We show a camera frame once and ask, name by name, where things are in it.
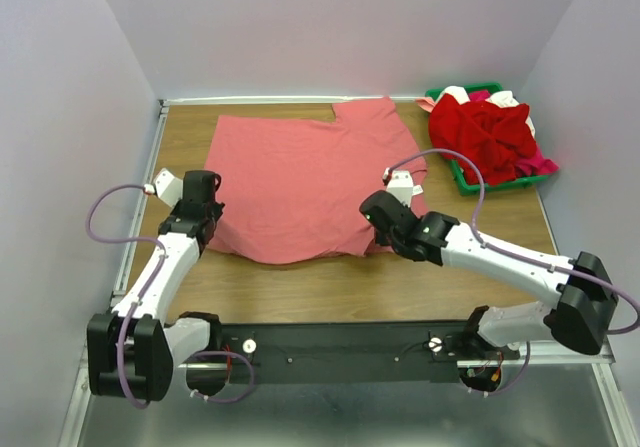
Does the salmon pink t-shirt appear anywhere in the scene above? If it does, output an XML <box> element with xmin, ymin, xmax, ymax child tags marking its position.
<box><xmin>204</xmin><ymin>97</ymin><xmax>419</xmax><ymax>265</ymax></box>

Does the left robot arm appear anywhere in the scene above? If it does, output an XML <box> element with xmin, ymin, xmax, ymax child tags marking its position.
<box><xmin>86</xmin><ymin>169</ymin><xmax>224</xmax><ymax>409</ymax></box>

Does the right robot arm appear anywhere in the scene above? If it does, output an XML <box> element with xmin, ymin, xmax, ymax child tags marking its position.
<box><xmin>359</xmin><ymin>191</ymin><xmax>618</xmax><ymax>359</ymax></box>

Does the red t-shirt in bin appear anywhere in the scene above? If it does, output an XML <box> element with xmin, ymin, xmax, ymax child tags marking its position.
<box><xmin>428</xmin><ymin>94</ymin><xmax>537</xmax><ymax>186</ymax></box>

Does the light pink garment in bin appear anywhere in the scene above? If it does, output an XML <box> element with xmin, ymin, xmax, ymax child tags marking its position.
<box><xmin>415</xmin><ymin>97</ymin><xmax>437</xmax><ymax>113</ymax></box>

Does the magenta garment in bin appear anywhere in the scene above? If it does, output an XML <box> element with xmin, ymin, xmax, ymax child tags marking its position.
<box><xmin>467</xmin><ymin>89</ymin><xmax>560</xmax><ymax>178</ymax></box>

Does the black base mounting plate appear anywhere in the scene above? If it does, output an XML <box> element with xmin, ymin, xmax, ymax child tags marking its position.
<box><xmin>185</xmin><ymin>321</ymin><xmax>520</xmax><ymax>398</ymax></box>

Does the white garment in bin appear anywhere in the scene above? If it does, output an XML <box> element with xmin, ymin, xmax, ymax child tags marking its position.
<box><xmin>436</xmin><ymin>86</ymin><xmax>519</xmax><ymax>108</ymax></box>

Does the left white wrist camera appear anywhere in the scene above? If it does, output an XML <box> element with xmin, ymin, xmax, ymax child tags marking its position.
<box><xmin>143</xmin><ymin>168</ymin><xmax>183</xmax><ymax>208</ymax></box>

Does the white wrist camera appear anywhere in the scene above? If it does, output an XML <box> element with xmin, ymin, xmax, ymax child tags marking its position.
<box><xmin>383</xmin><ymin>168</ymin><xmax>414</xmax><ymax>207</ymax></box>
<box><xmin>143</xmin><ymin>168</ymin><xmax>183</xmax><ymax>208</ymax></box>

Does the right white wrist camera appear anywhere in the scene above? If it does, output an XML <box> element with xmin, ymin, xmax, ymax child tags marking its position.
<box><xmin>383</xmin><ymin>168</ymin><xmax>414</xmax><ymax>207</ymax></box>

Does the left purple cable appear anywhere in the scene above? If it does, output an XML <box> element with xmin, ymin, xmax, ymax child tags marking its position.
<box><xmin>85</xmin><ymin>183</ymin><xmax>169</xmax><ymax>411</ymax></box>

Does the purple cable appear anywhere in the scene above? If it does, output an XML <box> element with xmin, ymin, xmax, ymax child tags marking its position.
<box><xmin>85</xmin><ymin>183</ymin><xmax>169</xmax><ymax>411</ymax></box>
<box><xmin>383</xmin><ymin>147</ymin><xmax>640</xmax><ymax>398</ymax></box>

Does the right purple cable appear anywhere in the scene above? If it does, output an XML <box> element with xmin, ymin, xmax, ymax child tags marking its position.
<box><xmin>383</xmin><ymin>147</ymin><xmax>640</xmax><ymax>398</ymax></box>

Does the aluminium frame rail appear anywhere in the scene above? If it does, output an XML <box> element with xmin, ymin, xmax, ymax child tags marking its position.
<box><xmin>60</xmin><ymin>341</ymin><xmax>620</xmax><ymax>446</ymax></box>

